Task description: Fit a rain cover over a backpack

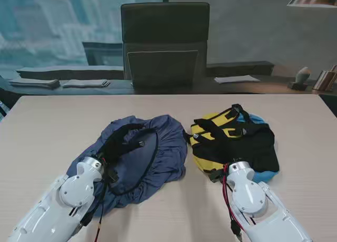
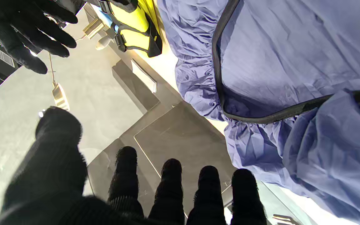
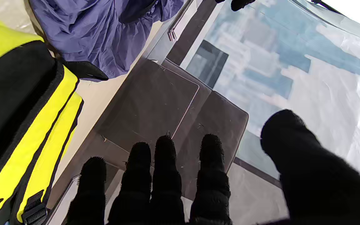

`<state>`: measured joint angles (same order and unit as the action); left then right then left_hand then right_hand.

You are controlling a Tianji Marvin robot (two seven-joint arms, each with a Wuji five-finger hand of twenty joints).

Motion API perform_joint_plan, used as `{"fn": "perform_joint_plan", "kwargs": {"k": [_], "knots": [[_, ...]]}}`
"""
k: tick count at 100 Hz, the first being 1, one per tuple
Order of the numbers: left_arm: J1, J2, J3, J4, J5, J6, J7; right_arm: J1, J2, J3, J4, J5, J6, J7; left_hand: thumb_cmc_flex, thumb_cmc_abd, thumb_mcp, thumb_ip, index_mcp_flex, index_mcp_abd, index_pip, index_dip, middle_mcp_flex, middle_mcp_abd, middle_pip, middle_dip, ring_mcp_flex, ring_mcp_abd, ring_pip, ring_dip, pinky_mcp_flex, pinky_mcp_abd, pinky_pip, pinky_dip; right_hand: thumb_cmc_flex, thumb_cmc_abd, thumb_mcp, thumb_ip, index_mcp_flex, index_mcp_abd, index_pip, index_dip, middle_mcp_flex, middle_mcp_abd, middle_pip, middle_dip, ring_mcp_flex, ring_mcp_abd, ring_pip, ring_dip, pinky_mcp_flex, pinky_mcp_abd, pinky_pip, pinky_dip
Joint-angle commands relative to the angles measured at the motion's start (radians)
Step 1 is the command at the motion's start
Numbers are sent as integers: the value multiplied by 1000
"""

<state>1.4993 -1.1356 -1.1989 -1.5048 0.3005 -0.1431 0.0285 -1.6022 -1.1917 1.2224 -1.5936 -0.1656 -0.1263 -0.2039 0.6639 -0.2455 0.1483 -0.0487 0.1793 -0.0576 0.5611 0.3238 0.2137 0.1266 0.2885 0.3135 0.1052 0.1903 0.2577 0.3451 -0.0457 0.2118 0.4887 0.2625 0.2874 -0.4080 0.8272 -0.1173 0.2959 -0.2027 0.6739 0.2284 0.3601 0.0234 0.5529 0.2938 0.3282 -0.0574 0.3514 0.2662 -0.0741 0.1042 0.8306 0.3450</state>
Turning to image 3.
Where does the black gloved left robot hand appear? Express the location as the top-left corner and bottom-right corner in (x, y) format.
(215, 0), (256, 12)

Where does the yellow black blue backpack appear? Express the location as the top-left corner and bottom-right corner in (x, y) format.
(0, 11), (84, 225)

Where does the printed office backdrop banner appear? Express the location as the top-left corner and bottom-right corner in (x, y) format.
(47, 0), (360, 225)

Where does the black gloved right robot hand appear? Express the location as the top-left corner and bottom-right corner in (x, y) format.
(66, 109), (360, 225)

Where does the navy blue rain cover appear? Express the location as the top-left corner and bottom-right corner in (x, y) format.
(28, 0), (185, 79)

